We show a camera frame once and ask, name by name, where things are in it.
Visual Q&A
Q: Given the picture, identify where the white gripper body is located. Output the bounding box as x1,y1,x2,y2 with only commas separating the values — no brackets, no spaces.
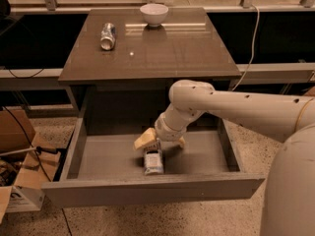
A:
155,113,187,142

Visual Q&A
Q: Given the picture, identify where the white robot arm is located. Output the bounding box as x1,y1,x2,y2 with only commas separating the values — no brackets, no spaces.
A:
134,80,315,236

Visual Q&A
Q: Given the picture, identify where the grey open top drawer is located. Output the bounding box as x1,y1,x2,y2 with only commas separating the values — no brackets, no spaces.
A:
41,88,266,209

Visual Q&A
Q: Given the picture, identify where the grey cabinet with glossy top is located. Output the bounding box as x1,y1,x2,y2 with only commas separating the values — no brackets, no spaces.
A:
59,8,240,135

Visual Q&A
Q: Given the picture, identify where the crushed silver soda can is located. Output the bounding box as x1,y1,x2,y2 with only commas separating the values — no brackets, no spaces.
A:
100,23,116,51

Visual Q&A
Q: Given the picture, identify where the white ceramic bowl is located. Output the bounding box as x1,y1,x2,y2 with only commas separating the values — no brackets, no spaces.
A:
140,3,168,27

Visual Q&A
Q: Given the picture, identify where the open cardboard box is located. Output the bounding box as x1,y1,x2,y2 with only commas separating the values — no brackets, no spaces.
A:
0,110,61,223

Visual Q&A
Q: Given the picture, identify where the black cable on floor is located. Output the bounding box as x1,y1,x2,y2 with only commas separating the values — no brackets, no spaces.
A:
2,105,74,236

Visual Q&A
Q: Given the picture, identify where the white cable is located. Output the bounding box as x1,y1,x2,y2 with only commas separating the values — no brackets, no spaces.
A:
231,4,261,92

